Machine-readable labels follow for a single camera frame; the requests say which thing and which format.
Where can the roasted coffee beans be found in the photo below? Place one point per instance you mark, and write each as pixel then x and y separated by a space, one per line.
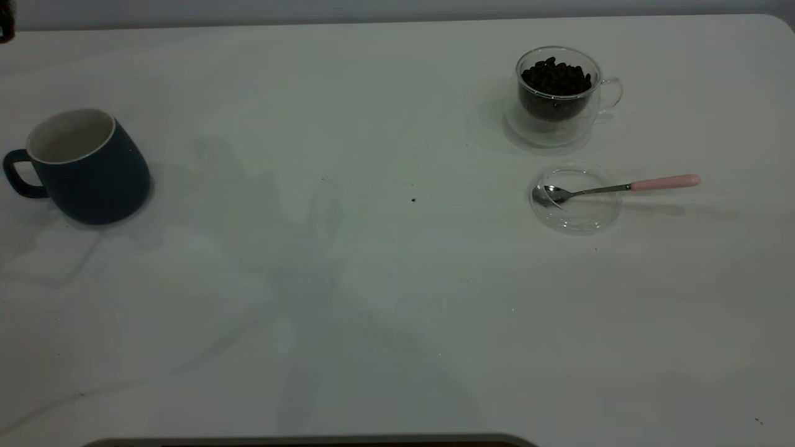
pixel 556 84

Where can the dark grey ceramic mug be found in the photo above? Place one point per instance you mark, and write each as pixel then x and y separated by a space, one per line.
pixel 93 180

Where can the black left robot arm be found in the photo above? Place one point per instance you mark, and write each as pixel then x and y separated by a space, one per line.
pixel 5 25

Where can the clear glass cup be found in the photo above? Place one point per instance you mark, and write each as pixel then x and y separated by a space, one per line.
pixel 553 130

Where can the clear glass saucer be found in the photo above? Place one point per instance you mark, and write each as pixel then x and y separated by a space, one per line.
pixel 581 217

